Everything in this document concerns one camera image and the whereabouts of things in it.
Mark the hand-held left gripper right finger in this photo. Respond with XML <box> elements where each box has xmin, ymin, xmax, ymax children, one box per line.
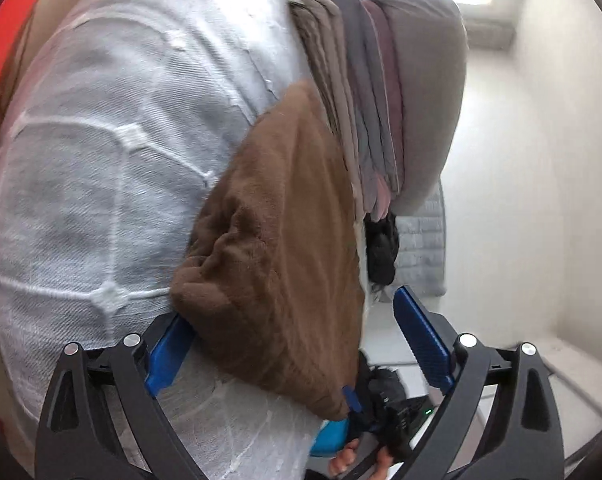
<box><xmin>392</xmin><ymin>285</ymin><xmax>566</xmax><ymax>480</ymax></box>

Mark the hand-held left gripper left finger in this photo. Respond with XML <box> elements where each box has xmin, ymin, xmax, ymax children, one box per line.
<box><xmin>36</xmin><ymin>312</ymin><xmax>206</xmax><ymax>480</ymax></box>

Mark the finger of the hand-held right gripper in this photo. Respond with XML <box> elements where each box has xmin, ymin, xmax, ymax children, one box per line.
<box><xmin>342</xmin><ymin>385</ymin><xmax>382</xmax><ymax>433</ymax></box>

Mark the brown jacket with fleece collar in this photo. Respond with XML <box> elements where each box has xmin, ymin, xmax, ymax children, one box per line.
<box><xmin>170</xmin><ymin>80</ymin><xmax>366</xmax><ymax>421</ymax></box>

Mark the person's right hand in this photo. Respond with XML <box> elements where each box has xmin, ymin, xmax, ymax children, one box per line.
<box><xmin>328</xmin><ymin>437</ymin><xmax>396</xmax><ymax>478</ymax></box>

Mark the black cloth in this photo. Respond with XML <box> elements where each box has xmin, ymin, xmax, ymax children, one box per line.
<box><xmin>356</xmin><ymin>352</ymin><xmax>406</xmax><ymax>406</ymax></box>

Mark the grey padded headboard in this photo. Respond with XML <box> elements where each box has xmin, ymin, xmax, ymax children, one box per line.
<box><xmin>393</xmin><ymin>182</ymin><xmax>449</xmax><ymax>297</ymax></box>

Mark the black puffer jacket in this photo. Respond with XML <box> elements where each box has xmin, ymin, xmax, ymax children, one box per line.
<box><xmin>365</xmin><ymin>215</ymin><xmax>400</xmax><ymax>286</ymax></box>

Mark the pink blanket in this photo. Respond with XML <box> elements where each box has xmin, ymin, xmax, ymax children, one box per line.
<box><xmin>363</xmin><ymin>160</ymin><xmax>402</xmax><ymax>223</ymax></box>

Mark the grey checked bed cover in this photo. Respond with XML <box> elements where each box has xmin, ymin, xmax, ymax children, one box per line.
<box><xmin>0</xmin><ymin>0</ymin><xmax>352</xmax><ymax>480</ymax></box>

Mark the maroon quilt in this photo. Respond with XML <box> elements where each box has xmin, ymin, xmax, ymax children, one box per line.
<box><xmin>366</xmin><ymin>2</ymin><xmax>412</xmax><ymax>196</ymax></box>

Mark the stack of folded quilts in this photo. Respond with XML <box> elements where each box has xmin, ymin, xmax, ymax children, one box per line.
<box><xmin>313</xmin><ymin>0</ymin><xmax>402</xmax><ymax>211</ymax></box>

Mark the taupe quilt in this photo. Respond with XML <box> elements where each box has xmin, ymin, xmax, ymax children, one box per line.
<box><xmin>288</xmin><ymin>0</ymin><xmax>366</xmax><ymax>221</ymax></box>

